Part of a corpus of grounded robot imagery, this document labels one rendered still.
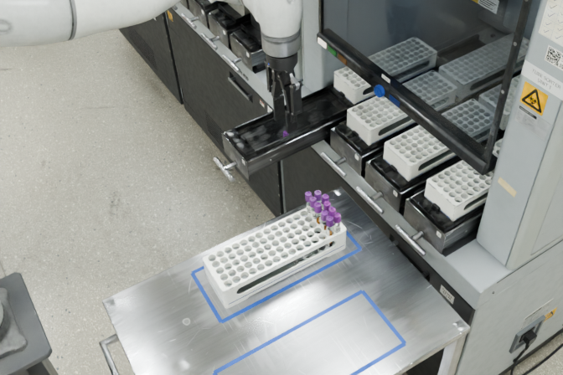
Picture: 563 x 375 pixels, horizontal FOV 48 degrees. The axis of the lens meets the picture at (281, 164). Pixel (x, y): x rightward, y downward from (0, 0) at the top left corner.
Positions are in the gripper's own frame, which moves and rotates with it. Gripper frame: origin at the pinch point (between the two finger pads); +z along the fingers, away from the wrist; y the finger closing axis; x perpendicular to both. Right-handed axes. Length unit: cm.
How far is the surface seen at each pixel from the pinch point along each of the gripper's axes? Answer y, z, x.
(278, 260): -37.1, 0.8, 25.5
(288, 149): -2.6, 9.5, 1.1
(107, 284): 46, 88, 53
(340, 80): 5.5, 2.2, -21.6
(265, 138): 2.7, 7.6, 4.9
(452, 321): -66, 6, 3
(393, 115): -15.0, 1.3, -23.1
